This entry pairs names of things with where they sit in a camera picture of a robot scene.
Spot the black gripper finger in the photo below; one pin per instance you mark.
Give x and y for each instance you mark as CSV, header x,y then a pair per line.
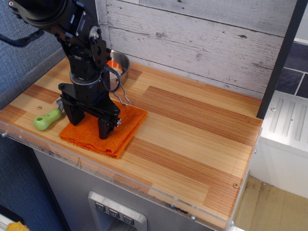
x,y
73,112
106,124

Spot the orange cloth napkin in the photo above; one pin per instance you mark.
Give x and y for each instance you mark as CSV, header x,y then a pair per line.
x,y
86,133

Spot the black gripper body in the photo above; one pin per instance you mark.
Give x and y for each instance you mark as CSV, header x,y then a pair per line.
x,y
92,99

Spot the dark vertical post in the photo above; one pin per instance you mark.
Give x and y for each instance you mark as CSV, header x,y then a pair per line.
x,y
292,29

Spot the silver dispenser panel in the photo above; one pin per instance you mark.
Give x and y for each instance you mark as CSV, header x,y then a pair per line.
x,y
110,215

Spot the orange white sushi toy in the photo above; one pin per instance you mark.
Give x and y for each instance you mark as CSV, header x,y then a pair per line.
x,y
116,66

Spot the yellow object at corner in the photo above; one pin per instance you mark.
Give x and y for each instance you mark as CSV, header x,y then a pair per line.
x,y
17,226

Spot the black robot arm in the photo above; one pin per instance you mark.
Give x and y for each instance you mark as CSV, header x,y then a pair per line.
x,y
80,37

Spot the clear acrylic table edge guard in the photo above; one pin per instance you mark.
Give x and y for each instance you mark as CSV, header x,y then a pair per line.
x,y
180,177

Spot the green handled grey spatula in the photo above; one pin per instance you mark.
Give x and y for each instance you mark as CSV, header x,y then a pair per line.
x,y
44,121

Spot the white cabinet with ridged top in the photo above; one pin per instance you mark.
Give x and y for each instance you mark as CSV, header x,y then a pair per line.
x,y
281,152

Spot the steel pan with wire handle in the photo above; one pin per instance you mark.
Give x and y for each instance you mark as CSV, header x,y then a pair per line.
x,y
120,64

